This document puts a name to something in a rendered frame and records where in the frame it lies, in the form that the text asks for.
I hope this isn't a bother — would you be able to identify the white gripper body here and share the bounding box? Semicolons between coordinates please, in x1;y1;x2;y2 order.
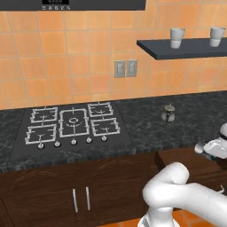
194;138;227;160

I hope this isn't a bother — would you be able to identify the dark wood open drawer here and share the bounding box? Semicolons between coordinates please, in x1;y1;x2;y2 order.
153;146;227;193

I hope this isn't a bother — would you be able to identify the white cup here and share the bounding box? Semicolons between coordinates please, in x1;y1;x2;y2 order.
209;27;227;48
169;27;186;50

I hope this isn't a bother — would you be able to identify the dark wood cupboard door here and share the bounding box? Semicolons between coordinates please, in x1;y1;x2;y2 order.
80;153;158;227
0;168;83;227

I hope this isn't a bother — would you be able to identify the black gas hob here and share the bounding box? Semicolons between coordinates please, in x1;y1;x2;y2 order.
10;101;135;160

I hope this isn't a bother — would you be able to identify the dark wall shelf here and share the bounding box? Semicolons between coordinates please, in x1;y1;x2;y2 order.
136;37;227;61

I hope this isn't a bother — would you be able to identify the grey wall outlet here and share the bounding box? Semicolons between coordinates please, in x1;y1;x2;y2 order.
126;59;138;78
113;59;127;79

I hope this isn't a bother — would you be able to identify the silver cupboard door handle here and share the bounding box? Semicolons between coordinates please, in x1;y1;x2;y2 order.
72;188;80;214
85;186;91;212

